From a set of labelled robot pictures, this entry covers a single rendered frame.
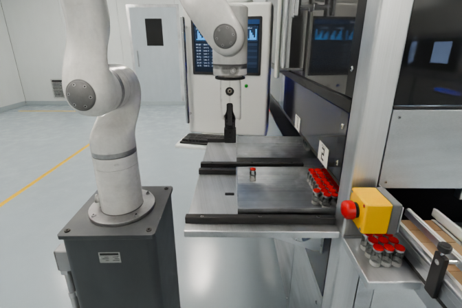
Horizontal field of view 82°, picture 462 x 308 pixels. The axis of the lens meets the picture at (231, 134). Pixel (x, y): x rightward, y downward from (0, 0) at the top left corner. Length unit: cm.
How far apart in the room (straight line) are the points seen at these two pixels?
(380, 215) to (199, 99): 125
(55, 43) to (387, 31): 700
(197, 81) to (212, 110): 19
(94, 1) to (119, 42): 587
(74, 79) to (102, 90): 6
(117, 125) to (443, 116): 78
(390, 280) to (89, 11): 87
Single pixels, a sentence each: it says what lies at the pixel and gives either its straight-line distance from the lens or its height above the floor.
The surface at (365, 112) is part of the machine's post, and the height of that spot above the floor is 120.
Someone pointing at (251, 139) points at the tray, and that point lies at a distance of 128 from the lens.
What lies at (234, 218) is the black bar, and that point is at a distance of 73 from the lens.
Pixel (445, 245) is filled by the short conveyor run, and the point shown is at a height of 100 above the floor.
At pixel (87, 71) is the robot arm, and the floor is 128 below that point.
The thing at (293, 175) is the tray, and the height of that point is 88.
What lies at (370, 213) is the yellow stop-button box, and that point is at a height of 101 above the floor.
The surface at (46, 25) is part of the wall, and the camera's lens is 735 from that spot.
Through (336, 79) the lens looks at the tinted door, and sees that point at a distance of 79.
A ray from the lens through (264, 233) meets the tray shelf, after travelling 73.
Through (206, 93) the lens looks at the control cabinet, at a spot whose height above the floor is 106.
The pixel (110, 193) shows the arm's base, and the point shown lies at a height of 94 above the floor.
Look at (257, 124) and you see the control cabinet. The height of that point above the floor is 88.
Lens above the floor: 133
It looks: 19 degrees down
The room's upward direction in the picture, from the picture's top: straight up
